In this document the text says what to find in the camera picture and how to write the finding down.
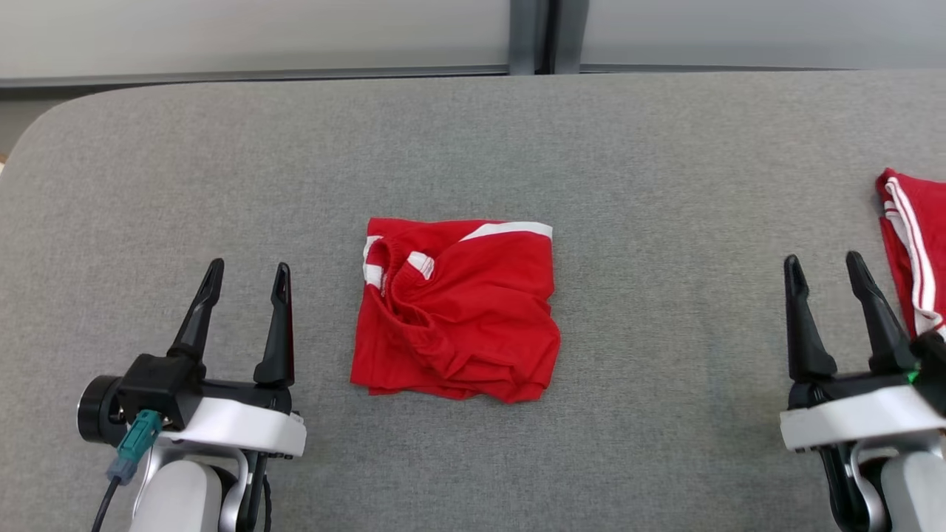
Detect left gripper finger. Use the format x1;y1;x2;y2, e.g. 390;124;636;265
168;258;225;364
253;262;296;387

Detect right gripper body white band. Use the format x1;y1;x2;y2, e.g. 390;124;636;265
780;369;946;454

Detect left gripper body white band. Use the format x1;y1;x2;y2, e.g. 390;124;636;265
159;380;308;460

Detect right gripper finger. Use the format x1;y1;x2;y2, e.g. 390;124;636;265
846;250;918;375
783;254;839;384

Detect red Bulls 23 jersey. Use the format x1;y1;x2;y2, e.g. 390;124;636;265
876;168;946;342

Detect red shorts with white stripes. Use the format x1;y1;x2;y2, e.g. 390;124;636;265
350;217;562;405

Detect grey fabric sofa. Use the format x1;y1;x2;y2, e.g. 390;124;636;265
0;70;946;532

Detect teal plug black cable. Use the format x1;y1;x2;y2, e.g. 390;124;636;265
90;409;164;532

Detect grey partition post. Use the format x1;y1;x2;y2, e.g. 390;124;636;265
508;0;591;75

